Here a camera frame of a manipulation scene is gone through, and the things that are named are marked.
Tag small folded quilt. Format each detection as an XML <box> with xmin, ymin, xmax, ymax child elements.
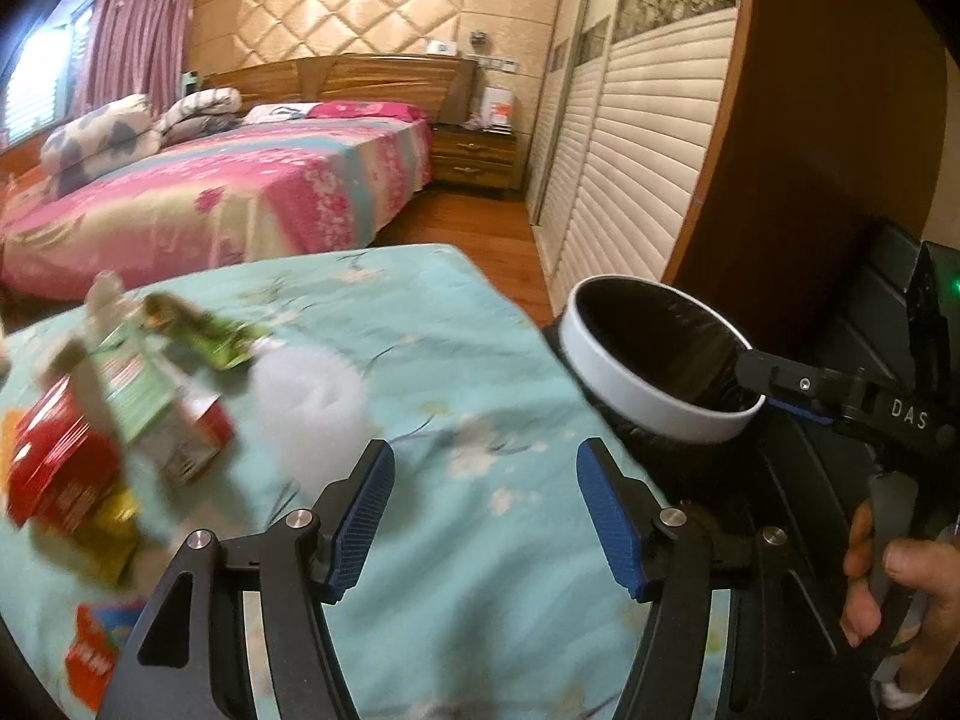
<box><xmin>155</xmin><ymin>88</ymin><xmax>242</xmax><ymax>148</ymax></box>

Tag white pillow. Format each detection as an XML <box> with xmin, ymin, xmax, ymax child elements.
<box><xmin>242</xmin><ymin>103</ymin><xmax>316</xmax><ymax>125</ymax></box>

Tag window with blinds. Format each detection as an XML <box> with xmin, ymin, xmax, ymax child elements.
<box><xmin>2</xmin><ymin>0</ymin><xmax>94</xmax><ymax>148</ymax></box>

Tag right pink curtain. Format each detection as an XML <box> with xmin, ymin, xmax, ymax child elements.
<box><xmin>70</xmin><ymin>0</ymin><xmax>194</xmax><ymax>117</ymax></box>

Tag white rim trash bin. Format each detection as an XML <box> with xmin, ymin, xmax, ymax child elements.
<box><xmin>558</xmin><ymin>275</ymin><xmax>766</xmax><ymax>445</ymax></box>

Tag large folded heart quilt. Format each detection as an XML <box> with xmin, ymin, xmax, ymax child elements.
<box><xmin>39</xmin><ymin>94</ymin><xmax>161</xmax><ymax>200</ymax></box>

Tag red snack bag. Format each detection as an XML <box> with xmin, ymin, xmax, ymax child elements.
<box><xmin>7</xmin><ymin>376</ymin><xmax>140</xmax><ymax>587</ymax></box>

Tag green white milk carton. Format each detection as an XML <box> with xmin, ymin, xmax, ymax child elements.
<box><xmin>44</xmin><ymin>317</ymin><xmax>238</xmax><ymax>485</ymax></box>

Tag person's right hand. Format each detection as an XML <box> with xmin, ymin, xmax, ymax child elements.
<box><xmin>839</xmin><ymin>500</ymin><xmax>960</xmax><ymax>694</ymax></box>

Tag white louvered wardrobe doors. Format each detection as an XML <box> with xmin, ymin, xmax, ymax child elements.
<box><xmin>526</xmin><ymin>0</ymin><xmax>739</xmax><ymax>309</ymax></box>

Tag pink pillow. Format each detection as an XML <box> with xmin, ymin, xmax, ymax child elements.
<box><xmin>306</xmin><ymin>101</ymin><xmax>428</xmax><ymax>124</ymax></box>

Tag wooden nightstand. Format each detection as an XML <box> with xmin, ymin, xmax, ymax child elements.
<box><xmin>430</xmin><ymin>124</ymin><xmax>517</xmax><ymax>192</ymax></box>

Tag white foam fruit net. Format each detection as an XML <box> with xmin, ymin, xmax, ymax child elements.
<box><xmin>251</xmin><ymin>344</ymin><xmax>373</xmax><ymax>497</ymax></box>

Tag white bag on nightstand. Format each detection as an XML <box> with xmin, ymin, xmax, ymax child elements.
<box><xmin>480</xmin><ymin>86</ymin><xmax>514</xmax><ymax>132</ymax></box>

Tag wooden headboard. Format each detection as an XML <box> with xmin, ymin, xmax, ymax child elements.
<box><xmin>200</xmin><ymin>54</ymin><xmax>478</xmax><ymax>125</ymax></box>

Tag bed with pink floral sheet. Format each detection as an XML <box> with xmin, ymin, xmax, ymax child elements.
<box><xmin>2</xmin><ymin>117</ymin><xmax>431</xmax><ymax>301</ymax></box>

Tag red cardboard box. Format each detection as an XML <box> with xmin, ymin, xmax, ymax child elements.
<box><xmin>65</xmin><ymin>598</ymin><xmax>145</xmax><ymax>712</ymax></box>

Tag green juice pouch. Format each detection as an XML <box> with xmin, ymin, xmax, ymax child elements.
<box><xmin>142</xmin><ymin>291</ymin><xmax>285</xmax><ymax>371</ymax></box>

